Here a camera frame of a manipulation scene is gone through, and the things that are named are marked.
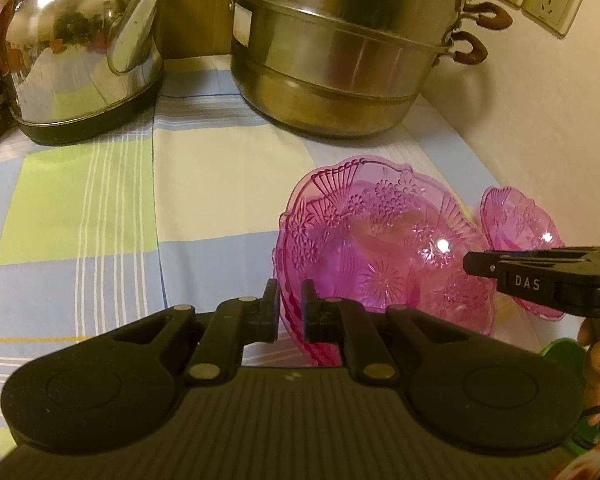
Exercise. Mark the stainless steel steamer base pot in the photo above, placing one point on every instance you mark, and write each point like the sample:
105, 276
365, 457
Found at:
330, 85

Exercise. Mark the stainless steel steamer tier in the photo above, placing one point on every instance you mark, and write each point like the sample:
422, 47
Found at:
360, 15

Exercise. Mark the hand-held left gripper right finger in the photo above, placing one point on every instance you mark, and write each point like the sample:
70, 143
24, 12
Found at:
311, 311

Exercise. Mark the pink patterned plastic bowl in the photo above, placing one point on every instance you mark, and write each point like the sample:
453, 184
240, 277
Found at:
380, 240
517, 220
320, 352

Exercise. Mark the green plastic bowl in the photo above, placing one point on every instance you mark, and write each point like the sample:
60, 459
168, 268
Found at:
562, 348

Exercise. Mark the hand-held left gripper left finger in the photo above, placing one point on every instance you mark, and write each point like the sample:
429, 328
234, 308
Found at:
271, 311

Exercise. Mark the stainless steel kettle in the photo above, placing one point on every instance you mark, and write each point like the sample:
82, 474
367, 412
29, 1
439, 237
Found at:
70, 55

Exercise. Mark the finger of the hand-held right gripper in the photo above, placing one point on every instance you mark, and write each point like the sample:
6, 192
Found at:
480, 263

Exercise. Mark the checked pastel tablecloth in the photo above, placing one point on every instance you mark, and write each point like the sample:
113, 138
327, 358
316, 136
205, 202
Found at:
105, 210

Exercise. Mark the red white printed item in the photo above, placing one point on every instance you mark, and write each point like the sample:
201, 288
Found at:
592, 462

